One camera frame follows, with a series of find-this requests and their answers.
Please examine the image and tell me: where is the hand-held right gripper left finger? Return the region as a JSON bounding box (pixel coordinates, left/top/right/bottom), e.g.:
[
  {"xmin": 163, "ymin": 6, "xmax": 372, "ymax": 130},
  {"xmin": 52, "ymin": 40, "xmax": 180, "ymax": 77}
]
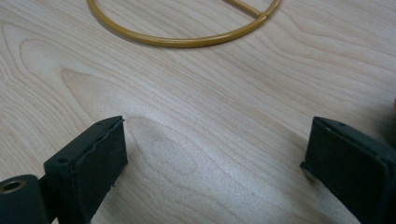
[{"xmin": 43, "ymin": 115, "xmax": 129, "ymax": 224}]

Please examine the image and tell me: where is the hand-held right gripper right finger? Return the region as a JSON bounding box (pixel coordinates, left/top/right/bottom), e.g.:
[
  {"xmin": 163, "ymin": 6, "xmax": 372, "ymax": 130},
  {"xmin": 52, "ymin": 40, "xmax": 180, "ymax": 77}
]
[{"xmin": 300, "ymin": 116, "xmax": 396, "ymax": 224}]

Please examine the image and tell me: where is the tan wooden hoop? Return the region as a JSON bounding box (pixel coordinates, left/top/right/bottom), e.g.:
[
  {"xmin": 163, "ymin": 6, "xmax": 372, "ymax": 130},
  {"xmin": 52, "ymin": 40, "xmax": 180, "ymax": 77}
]
[{"xmin": 86, "ymin": 0, "xmax": 282, "ymax": 49}]

